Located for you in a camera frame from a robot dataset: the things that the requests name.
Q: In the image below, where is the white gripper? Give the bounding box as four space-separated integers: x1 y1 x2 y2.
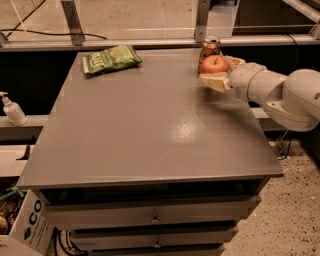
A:
200 55 266 101

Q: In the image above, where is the red apple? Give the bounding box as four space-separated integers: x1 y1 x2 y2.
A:
200 55 228 74

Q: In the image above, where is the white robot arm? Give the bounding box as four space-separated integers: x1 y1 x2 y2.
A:
199 55 320 132

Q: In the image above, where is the orange soda can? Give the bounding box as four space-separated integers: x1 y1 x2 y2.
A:
198 37 221 73

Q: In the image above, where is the green chip bag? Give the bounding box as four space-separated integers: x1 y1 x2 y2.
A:
82 45 142 75

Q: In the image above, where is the grey drawer cabinet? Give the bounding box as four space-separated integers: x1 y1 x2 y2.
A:
18 48 282 256

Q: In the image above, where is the white pump bottle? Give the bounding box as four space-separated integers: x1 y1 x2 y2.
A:
0 92 27 126

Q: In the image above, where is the white cardboard box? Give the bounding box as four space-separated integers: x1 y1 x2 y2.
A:
0 191 54 256

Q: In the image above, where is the metal railing frame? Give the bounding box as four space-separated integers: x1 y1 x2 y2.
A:
1 0 319 52

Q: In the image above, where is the black cable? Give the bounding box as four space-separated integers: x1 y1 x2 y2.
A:
0 0 108 41

